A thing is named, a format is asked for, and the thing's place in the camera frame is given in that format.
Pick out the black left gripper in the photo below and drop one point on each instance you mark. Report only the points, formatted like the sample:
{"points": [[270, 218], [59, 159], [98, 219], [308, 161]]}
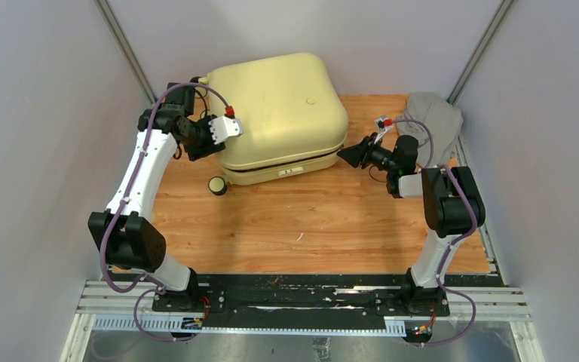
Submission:
{"points": [[208, 146]]}

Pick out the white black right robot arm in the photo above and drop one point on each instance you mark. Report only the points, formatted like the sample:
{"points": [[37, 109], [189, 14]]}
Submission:
{"points": [[453, 210]]}

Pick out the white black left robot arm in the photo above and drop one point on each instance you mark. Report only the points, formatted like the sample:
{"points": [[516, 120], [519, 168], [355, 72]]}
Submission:
{"points": [[189, 117]]}

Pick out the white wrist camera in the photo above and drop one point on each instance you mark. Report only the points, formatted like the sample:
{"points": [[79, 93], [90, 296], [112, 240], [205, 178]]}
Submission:
{"points": [[223, 128], [384, 124]]}

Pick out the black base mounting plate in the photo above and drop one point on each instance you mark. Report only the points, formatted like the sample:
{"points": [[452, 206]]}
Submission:
{"points": [[306, 301]]}

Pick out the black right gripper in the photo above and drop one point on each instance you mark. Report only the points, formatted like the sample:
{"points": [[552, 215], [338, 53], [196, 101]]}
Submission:
{"points": [[356, 154]]}

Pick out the grey crumpled cloth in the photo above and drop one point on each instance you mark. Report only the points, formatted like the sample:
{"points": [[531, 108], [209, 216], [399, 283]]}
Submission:
{"points": [[436, 125]]}

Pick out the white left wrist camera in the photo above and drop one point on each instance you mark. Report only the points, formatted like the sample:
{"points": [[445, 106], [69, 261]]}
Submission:
{"points": [[223, 128]]}

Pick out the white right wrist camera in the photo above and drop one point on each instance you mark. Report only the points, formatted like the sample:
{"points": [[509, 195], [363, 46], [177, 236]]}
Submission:
{"points": [[384, 124]]}

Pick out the cream suitcase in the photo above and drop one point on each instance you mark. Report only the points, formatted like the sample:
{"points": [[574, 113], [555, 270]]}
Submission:
{"points": [[291, 118]]}

